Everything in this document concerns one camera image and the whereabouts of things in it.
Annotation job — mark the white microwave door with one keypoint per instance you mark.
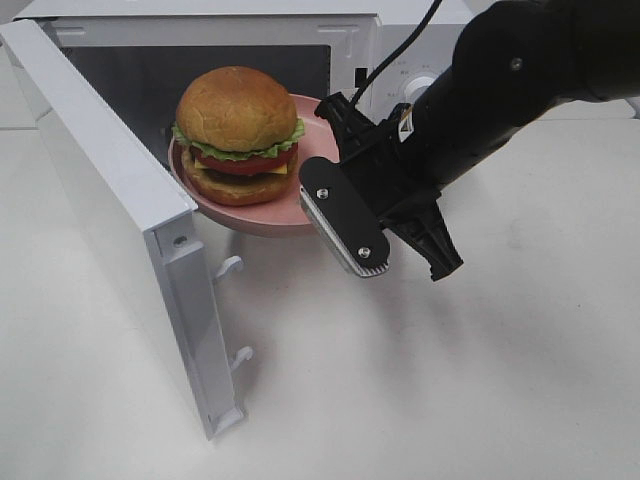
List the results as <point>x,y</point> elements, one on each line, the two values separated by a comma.
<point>137,219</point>

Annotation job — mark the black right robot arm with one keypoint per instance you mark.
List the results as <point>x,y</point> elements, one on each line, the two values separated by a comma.
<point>511,64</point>

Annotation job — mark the pink round plate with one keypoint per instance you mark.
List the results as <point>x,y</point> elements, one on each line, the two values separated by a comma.
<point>282,217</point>

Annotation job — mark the upper white power knob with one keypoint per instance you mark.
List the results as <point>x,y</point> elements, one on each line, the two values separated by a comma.
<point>416,86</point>

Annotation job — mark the burger with lettuce and tomato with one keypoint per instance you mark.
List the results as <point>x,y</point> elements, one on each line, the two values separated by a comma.
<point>238,130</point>

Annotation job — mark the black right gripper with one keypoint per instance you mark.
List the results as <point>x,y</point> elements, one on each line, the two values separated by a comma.
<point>378,164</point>

